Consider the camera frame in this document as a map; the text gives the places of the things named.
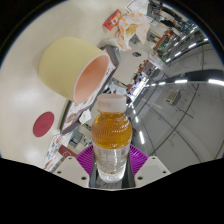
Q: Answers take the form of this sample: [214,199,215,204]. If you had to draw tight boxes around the small red carton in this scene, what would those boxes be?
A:
[102,9,123,32]

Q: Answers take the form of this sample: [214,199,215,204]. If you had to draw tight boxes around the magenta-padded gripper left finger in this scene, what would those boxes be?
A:
[53,143,98,188]

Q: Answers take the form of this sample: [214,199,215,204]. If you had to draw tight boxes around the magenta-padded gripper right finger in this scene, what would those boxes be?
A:
[127,143,173,188]

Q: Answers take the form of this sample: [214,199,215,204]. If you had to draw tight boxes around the white paper sheet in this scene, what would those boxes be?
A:
[124,0,149,14]

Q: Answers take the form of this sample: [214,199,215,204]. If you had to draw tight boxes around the white paper napkin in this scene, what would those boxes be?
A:
[78,109,93,125]

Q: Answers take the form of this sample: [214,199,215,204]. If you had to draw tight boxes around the crumpled food wrapper paper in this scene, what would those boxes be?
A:
[114,11,152,53]

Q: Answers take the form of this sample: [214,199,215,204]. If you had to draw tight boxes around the yellow mug with pink inside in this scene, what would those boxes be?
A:
[37,36,111,104]

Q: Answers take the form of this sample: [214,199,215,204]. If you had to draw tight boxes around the group of ceiling lights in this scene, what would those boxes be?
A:
[128,33,224,148]

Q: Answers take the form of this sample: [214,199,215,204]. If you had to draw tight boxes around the clear bottle with amber drink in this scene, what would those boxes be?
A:
[91,93,133,183]

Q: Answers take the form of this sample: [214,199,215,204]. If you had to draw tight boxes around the ceiling air conditioner unit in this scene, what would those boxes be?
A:
[165,89,183,106]

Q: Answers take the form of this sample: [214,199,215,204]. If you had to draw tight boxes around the flat round red coaster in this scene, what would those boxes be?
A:
[32,111,55,138]

